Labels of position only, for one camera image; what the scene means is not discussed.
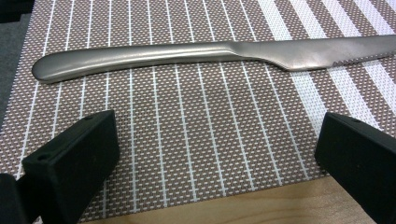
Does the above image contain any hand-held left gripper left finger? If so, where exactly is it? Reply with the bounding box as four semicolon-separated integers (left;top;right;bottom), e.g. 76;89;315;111
16;109;120;224

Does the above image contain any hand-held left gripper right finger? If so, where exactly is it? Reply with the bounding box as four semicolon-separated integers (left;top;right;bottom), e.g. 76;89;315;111
314;111;396;224

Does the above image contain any silver metal knife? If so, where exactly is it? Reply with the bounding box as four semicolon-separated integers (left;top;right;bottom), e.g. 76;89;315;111
31;35;396;84

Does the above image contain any brown striped woven placemat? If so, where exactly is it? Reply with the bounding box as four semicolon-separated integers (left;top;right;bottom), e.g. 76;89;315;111
0;0;396;224

